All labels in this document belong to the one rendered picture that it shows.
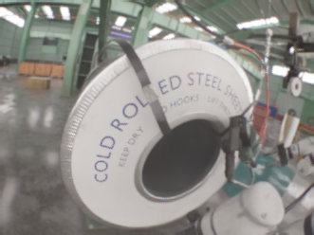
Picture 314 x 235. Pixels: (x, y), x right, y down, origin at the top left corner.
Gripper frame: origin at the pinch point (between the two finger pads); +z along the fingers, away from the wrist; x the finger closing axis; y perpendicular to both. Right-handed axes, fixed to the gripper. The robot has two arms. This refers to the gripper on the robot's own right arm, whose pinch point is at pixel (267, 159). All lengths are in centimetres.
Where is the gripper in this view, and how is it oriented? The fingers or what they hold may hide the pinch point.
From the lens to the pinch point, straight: 103.1
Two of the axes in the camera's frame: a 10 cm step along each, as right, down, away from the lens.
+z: -6.7, 3.5, 6.6
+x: -1.6, 7.9, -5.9
